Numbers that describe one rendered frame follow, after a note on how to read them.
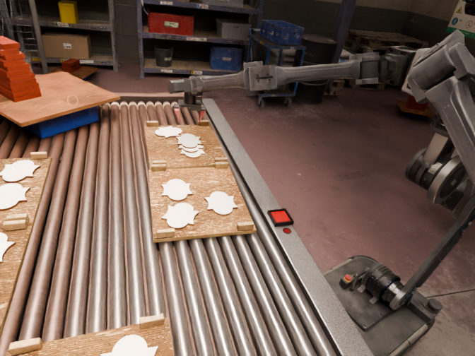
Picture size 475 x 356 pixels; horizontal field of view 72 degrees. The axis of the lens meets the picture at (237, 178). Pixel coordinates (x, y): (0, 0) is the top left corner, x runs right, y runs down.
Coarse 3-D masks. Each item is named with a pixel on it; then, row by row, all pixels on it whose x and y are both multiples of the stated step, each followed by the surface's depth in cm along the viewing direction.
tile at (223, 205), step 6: (216, 192) 127; (222, 192) 128; (204, 198) 124; (210, 198) 124; (216, 198) 124; (222, 198) 124; (228, 198) 125; (210, 204) 121; (216, 204) 121; (222, 204) 122; (228, 204) 122; (234, 204) 122; (216, 210) 118; (222, 210) 119; (228, 210) 119
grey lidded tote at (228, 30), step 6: (216, 18) 517; (222, 18) 523; (216, 24) 523; (222, 24) 497; (228, 24) 499; (234, 24) 502; (240, 24) 506; (246, 24) 508; (222, 30) 504; (228, 30) 507; (234, 30) 509; (240, 30) 513; (246, 30) 516; (222, 36) 509; (228, 36) 512; (234, 36) 516; (240, 36) 519; (246, 36) 522
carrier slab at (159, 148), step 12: (192, 132) 169; (204, 132) 171; (156, 144) 154; (168, 144) 156; (204, 144) 160; (216, 144) 161; (156, 156) 146; (168, 156) 147; (180, 156) 148; (204, 156) 150; (216, 156) 152; (168, 168) 140
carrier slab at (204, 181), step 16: (160, 176) 133; (176, 176) 135; (192, 176) 136; (208, 176) 137; (224, 176) 139; (160, 192) 125; (192, 192) 127; (208, 192) 128; (224, 192) 129; (160, 208) 117; (240, 208) 122; (160, 224) 110; (208, 224) 113; (224, 224) 114; (160, 240) 105; (176, 240) 107
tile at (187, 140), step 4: (184, 136) 158; (188, 136) 159; (192, 136) 159; (180, 140) 155; (184, 140) 156; (188, 140) 156; (192, 140) 156; (196, 140) 157; (180, 144) 153; (184, 144) 152; (188, 144) 153; (192, 144) 153; (196, 144) 153; (200, 144) 155
